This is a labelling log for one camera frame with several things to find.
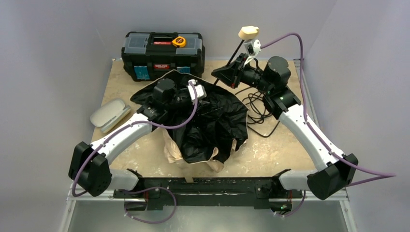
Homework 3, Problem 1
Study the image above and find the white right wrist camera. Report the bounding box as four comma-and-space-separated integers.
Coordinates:
244, 39, 261, 65

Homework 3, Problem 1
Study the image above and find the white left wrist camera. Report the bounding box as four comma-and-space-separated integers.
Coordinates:
187, 79, 207, 103

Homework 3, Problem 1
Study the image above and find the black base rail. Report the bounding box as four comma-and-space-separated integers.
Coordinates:
114, 176, 303, 212

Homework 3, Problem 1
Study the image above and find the beige folding umbrella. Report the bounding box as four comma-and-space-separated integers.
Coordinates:
130, 25, 260, 184

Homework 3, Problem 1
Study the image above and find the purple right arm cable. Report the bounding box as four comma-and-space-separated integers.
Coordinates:
260, 32, 396, 188

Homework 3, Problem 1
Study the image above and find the beige umbrella case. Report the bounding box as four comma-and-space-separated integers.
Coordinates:
89, 98, 131, 134

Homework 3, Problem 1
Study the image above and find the black usb cable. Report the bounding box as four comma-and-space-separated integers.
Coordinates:
235, 86, 281, 138

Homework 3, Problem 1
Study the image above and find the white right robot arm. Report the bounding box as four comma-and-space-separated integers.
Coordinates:
211, 53, 358, 200

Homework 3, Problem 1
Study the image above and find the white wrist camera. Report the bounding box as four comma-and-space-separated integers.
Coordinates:
244, 39, 261, 65
187, 79, 207, 103

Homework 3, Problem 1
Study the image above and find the yellow tape measure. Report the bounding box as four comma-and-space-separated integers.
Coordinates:
171, 36, 187, 48

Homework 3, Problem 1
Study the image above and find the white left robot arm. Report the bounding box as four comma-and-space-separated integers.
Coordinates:
68, 78, 206, 197

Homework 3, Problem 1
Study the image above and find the black plastic toolbox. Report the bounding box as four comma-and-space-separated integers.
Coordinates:
121, 31, 205, 82

